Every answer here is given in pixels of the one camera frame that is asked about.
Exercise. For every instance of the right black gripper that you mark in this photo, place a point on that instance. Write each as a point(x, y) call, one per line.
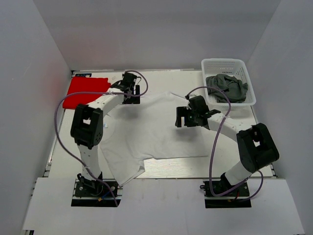
point(184, 111)

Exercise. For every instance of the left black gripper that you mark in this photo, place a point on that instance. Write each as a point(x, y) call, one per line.
point(134, 99)

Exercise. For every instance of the dark grey t-shirt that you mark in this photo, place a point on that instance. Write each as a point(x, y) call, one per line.
point(233, 88)

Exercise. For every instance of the white t-shirt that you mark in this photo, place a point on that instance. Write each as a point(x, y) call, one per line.
point(134, 133)

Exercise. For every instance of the blue label sticker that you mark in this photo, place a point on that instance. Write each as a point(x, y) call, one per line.
point(83, 75)

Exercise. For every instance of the white plastic basket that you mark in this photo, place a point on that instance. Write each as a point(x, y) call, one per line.
point(230, 67)

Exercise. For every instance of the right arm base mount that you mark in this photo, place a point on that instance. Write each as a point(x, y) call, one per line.
point(235, 199)

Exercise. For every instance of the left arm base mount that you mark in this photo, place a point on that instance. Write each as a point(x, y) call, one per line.
point(84, 196)

